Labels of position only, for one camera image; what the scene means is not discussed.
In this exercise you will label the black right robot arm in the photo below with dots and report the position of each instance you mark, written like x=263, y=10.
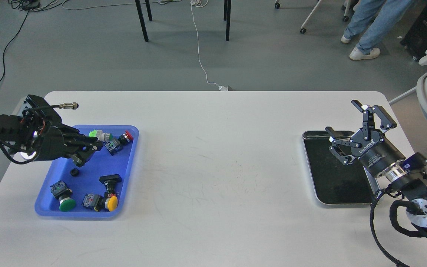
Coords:
x=407, y=176

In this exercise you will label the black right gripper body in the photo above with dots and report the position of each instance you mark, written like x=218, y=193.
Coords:
x=376, y=152

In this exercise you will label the red push button switch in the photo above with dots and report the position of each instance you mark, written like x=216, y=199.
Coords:
x=125, y=138

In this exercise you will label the small switch contact block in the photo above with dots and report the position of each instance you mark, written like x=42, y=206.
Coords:
x=92, y=200

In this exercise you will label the light green connector switch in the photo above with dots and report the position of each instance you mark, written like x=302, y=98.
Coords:
x=101, y=135

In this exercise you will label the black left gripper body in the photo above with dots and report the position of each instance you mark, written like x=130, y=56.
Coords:
x=56, y=142

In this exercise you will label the white rolling chair base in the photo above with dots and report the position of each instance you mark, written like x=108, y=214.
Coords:
x=347, y=5

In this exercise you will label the blue plastic tray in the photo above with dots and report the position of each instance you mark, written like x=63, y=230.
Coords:
x=101, y=163

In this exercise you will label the metal tray with black mat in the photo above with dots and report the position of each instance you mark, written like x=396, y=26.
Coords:
x=336, y=185

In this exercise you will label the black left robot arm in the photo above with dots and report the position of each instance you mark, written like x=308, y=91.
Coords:
x=17, y=131

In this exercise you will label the person legs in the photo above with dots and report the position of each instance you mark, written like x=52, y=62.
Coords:
x=373, y=19

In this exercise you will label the black push button switch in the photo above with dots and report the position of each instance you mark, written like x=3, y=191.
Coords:
x=110, y=181

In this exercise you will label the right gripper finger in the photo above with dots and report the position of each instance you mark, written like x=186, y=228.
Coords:
x=368, y=125
x=341, y=145

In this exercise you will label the green push button switch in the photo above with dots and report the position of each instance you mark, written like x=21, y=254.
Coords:
x=63, y=194

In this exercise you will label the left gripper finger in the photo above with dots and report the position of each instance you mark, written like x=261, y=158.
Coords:
x=87, y=135
x=81, y=152

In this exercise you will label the yellow push button switch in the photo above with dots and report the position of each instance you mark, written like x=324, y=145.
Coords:
x=111, y=202

